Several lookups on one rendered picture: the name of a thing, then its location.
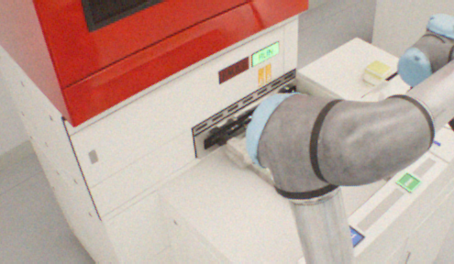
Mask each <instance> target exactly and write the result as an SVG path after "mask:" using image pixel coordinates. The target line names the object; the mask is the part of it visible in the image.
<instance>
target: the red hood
mask: <svg viewBox="0 0 454 264"><path fill-rule="evenodd" d="M307 9H309V4H308V0H0V45H1V47H3V48H4V49H5V51H6V52H8V55H9V56H10V57H11V58H12V59H13V60H14V61H15V62H16V64H17V65H19V67H20V68H21V69H22V70H23V72H25V73H26V74H27V76H28V77H29V78H30V80H31V81H32V82H33V83H34V84H35V85H37V86H38V88H39V89H40V90H41V92H42V93H43V94H45V95H46V97H47V98H48V99H49V100H50V102H51V103H53V104H54V107H55V108H56V109H57V110H58V111H59V113H61V114H62V115H63V117H64V118H65V119H66V120H67V121H68V123H69V124H71V125H72V127H77V126H79V125H80V124H82V123H84V122H87V121H89V120H91V119H92V118H94V117H96V116H98V115H100V114H102V113H103V112H105V111H106V110H108V109H110V108H112V107H114V106H115V105H118V104H120V103H122V102H123V101H125V100H127V99H128V98H130V97H132V96H134V95H135V94H138V93H140V92H142V91H144V90H146V89H147V88H149V87H151V86H152V85H154V84H156V83H159V82H161V81H163V80H164V79H166V78H168V77H170V76H172V75H174V74H175V73H177V72H180V71H182V70H184V69H186V68H188V67H190V66H192V65H193V64H195V63H197V62H198V61H201V60H203V59H205V58H207V57H209V56H211V55H213V54H215V53H217V52H219V51H220V50H223V49H225V48H227V47H229V46H233V45H235V44H237V43H239V42H240V41H242V40H243V39H246V38H248V37H250V36H252V35H254V34H256V33H258V32H260V31H263V30H265V29H267V28H270V27H272V26H274V25H276V24H277V23H279V22H283V21H284V20H286V19H288V18H290V17H293V16H295V15H298V14H300V13H302V12H304V11H305V10H307Z"/></svg>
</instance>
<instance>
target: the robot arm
mask: <svg viewBox="0 0 454 264"><path fill-rule="evenodd" d="M397 71H398V73H399V75H400V78H401V80H402V81H403V82H404V83H406V84H407V85H409V86H410V89H409V90H407V91H406V93H405V94H403V93H398V94H394V95H391V96H390V97H386V98H385V99H383V100H381V101H376V102H358V101H346V100H342V99H338V98H330V97H322V96H313V95H304V94H301V93H277V94H274V95H272V96H270V97H268V98H266V99H265V100H264V101H263V102H261V103H260V105H259V106H258V107H257V108H256V110H255V111H254V113H253V115H252V116H251V121H250V122H249V124H248V128H247V133H246V149H247V152H248V155H249V158H250V159H251V161H252V162H253V163H255V164H256V165H258V166H259V167H260V168H262V169H268V170H269V172H270V174H271V179H272V182H273V185H274V189H275V191H276V192H277V193H278V195H280V196H281V197H282V198H283V199H286V200H288V201H289V204H290V206H291V209H292V213H293V221H294V224H295V227H296V231H297V234H298V237H299V240H300V243H301V247H302V252H303V255H304V259H305V264H356V260H355V257H354V249H353V246H352V241H351V233H350V230H349V223H348V220H349V219H348V215H347V211H346V206H345V203H344V195H343V191H342V187H341V186H361V185H368V184H371V183H374V182H379V181H381V180H384V179H386V178H389V177H391V176H393V175H394V174H396V173H398V172H400V171H403V170H405V169H406V168H407V167H409V166H411V165H412V164H413V163H415V162H416V161H417V160H418V159H420V158H421V157H422V156H423V155H424V154H425V153H426V152H428V151H429V150H430V148H431V146H432V145H433V143H434V140H435V137H436V133H437V132H438V131H439V130H440V129H441V128H442V127H443V126H445V125H446V124H448V125H449V126H450V128H451V129H452V130H453V131H454V16H451V15H447V14H436V15H433V16H431V17H430V18H429V19H428V22H427V26H426V33H425V34H424V35H423V36H422V37H421V38H420V39H419V40H418V41H417V42H416V43H415V44H414V45H412V46H411V48H408V49H407V50H406V51H405V52H404V54H403V55H402V57H401V58H400V59H399V60H398V61H397Z"/></svg>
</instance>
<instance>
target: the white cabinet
mask: <svg viewBox="0 0 454 264"><path fill-rule="evenodd" d="M158 195H159V199H160V203H161V210H162V213H163V217H164V221H165V225H166V228H167V232H168V236H169V238H170V240H171V243H172V251H173V254H174V257H175V261H176V264H232V263H231V262H230V261H229V260H228V259H227V258H226V257H225V256H224V255H223V254H221V253H220V252H219V251H218V250H217V249H216V248H214V246H213V245H212V244H211V243H210V242H209V241H208V240H207V239H205V238H204V237H203V236H202V235H201V234H200V233H199V232H198V231H197V230H196V229H195V228H194V227H193V226H192V225H191V224H190V223H189V222H188V221H187V220H186V219H185V218H184V217H183V216H181V215H179V214H178V213H177V212H176V211H175V210H174V209H173V208H172V207H171V206H170V205H169V203H168V202H167V201H166V200H165V199H164V198H163V197H162V196H161V195H160V194H159V193H158ZM453 220H454V178H453V179H452V181H451V182H449V183H448V184H447V185H446V186H445V187H444V188H443V189H442V190H441V192H440V193H439V194H438V195H437V198H436V199H435V200H434V201H433V202H432V203H431V204H430V205H429V206H428V207H427V208H426V209H425V210H424V211H423V212H422V213H421V214H420V216H418V217H417V218H416V219H415V220H414V221H413V222H412V224H411V225H410V226H408V227H407V228H406V229H405V231H404V232H403V233H402V234H401V235H400V236H399V237H397V238H396V239H395V240H394V242H393V243H392V244H391V245H390V246H389V247H388V248H387V249H386V250H385V251H384V252H383V253H382V254H381V255H380V256H379V257H378V258H376V259H375V260H374V261H373V262H372V263H371V264H431V263H432V262H433V260H434V259H435V258H436V256H437V253H438V251H439V250H440V248H441V246H442V243H443V241H444V240H445V238H446V234H447V232H448V230H449V228H450V225H451V223H452V221H453Z"/></svg>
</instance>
